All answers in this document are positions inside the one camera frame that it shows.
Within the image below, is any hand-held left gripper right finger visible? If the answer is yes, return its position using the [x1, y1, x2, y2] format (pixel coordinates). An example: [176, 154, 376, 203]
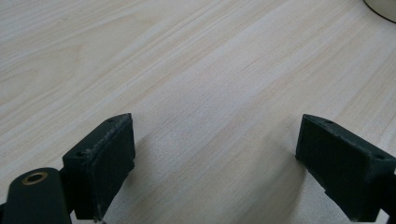
[294, 113, 396, 223]

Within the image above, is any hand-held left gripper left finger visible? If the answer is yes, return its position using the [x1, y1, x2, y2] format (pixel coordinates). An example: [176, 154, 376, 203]
[62, 112, 136, 222]

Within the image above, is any white round container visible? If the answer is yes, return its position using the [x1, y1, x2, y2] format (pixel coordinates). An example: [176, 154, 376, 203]
[362, 0, 396, 24]

